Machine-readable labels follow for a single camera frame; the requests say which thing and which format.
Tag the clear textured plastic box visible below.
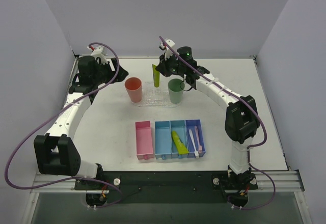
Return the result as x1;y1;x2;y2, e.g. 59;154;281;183
142;81;170;103

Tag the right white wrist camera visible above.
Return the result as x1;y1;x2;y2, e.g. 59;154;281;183
159;39;175;60

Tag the purple cable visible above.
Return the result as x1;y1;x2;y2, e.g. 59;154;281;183
4;42;124;208
158;36;277;210

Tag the purple-blue storage bin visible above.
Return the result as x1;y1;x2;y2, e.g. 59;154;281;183
185;120;206;158

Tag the clear textured oval tray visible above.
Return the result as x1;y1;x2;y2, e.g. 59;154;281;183
132;89;181;107

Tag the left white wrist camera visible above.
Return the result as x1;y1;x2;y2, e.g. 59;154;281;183
88;46;107;65

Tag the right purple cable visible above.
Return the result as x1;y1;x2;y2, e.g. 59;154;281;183
158;36;277;210

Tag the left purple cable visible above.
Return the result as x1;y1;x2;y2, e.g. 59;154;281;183
4;42;124;208

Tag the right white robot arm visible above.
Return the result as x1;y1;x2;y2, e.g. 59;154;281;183
156;44;260;177

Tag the light blue bin middle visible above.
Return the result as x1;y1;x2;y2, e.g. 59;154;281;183
171;120;188;159

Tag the white toothbrush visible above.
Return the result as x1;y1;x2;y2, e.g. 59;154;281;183
188;129;199;159

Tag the yellow-green toothpaste tube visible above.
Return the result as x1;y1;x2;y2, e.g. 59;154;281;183
152;64;160;88
172;131;189;155

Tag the pink storage bin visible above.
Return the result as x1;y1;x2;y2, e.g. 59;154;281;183
135;121;154;160

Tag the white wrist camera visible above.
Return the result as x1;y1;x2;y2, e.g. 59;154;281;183
159;39;175;60
88;46;107;65

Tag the pink toothbrush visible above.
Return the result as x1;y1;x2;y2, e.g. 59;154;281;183
195;126;202;153

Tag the green plastic cup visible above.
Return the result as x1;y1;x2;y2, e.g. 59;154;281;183
168;78;184;104

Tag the orange plastic cup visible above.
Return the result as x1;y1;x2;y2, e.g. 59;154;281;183
125;77;142;103

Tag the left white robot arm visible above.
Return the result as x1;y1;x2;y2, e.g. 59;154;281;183
34;55;128;189

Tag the light blue bin left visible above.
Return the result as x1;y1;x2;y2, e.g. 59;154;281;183
155;121;172;160

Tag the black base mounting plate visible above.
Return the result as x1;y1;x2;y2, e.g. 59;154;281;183
74;171;258;205

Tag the light blue bin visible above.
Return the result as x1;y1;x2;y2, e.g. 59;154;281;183
171;120;188;159
155;121;172;160

